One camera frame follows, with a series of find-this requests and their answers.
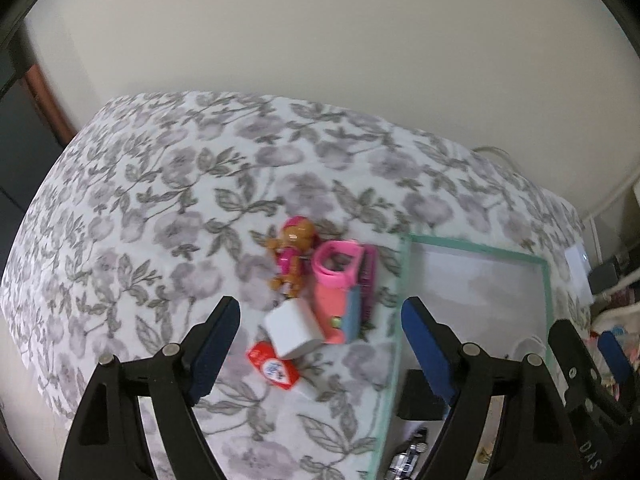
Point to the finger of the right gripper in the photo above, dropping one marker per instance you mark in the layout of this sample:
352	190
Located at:
584	382
626	377

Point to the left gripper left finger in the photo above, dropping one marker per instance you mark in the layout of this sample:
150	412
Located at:
107	440

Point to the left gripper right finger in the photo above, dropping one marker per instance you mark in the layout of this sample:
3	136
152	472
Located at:
534	440

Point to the gold black patterned hair clip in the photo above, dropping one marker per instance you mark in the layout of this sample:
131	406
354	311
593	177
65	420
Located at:
484	454

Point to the black power adapter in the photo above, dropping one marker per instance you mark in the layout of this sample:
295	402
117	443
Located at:
417	401

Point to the black toy car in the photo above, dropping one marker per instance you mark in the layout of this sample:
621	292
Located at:
408	457

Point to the red white small bottle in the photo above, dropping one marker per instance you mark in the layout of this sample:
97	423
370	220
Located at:
279	372

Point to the white usb charger cube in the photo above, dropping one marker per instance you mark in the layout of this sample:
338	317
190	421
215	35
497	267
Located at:
292	329

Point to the pink kids watch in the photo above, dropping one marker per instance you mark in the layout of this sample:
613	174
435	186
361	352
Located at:
336	262

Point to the brown pink puppy figurine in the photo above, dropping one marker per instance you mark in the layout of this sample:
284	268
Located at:
290	250

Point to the colourful toy pile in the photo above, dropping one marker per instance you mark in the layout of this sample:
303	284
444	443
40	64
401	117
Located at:
623	322

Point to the teal shallow cardboard tray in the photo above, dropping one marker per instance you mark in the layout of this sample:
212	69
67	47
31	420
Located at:
486	295

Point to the floral grey white blanket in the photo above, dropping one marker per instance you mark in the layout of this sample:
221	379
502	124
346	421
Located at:
163	204

